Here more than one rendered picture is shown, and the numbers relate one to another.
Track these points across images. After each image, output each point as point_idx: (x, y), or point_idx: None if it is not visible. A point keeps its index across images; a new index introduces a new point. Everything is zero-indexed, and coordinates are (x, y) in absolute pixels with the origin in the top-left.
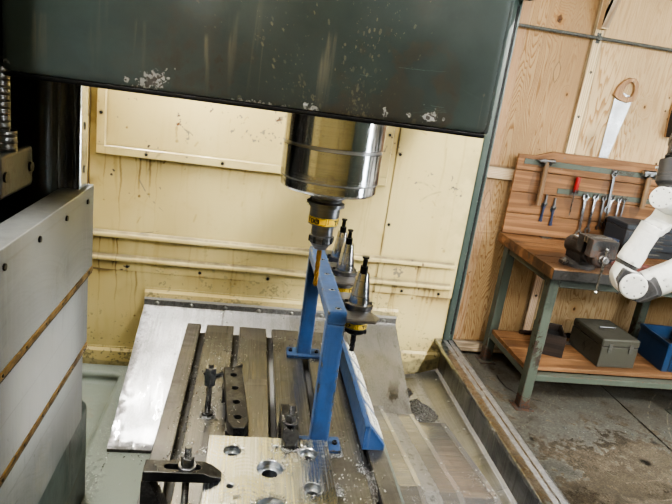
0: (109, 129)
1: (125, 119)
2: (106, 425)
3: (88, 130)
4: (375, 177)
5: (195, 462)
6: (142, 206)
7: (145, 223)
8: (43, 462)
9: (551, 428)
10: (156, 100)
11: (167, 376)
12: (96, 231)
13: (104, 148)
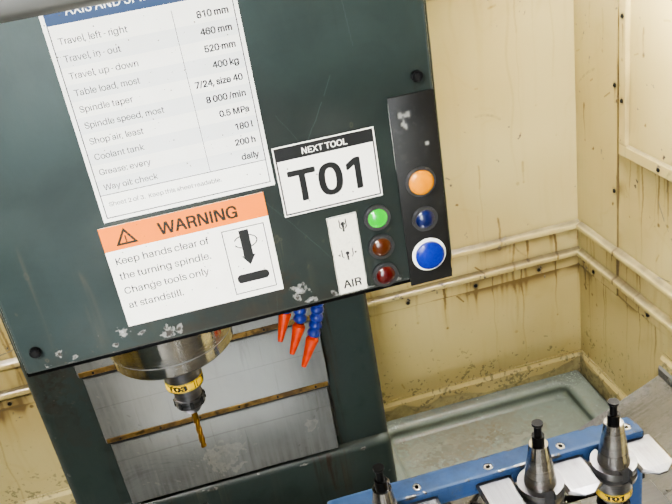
0: (631, 125)
1: (644, 114)
2: None
3: (617, 122)
4: (131, 359)
5: None
6: (661, 241)
7: (663, 266)
8: (227, 453)
9: None
10: (671, 90)
11: None
12: (620, 255)
13: (624, 150)
